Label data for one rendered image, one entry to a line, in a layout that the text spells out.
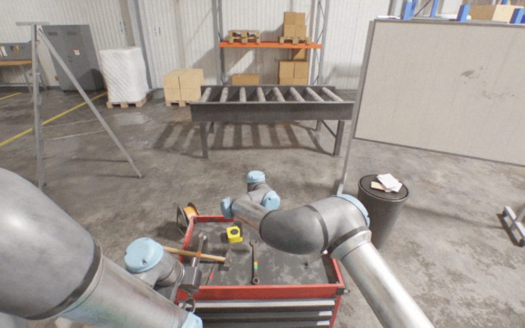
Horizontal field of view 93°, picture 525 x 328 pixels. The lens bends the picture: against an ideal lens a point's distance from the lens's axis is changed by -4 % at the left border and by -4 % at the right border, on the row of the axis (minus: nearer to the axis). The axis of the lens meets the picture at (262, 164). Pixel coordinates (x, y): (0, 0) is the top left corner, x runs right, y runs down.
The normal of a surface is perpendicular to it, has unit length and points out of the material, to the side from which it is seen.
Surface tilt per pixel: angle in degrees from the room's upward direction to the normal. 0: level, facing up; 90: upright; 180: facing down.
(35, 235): 58
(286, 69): 90
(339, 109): 90
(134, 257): 25
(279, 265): 0
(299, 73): 90
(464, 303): 0
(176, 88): 90
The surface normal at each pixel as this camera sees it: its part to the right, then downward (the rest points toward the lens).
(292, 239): -0.38, 0.11
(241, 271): 0.01, -0.88
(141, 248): -0.15, -0.62
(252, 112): 0.07, 0.48
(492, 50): -0.39, 0.44
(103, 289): 0.94, 0.15
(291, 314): 0.02, -0.73
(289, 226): -0.42, -0.44
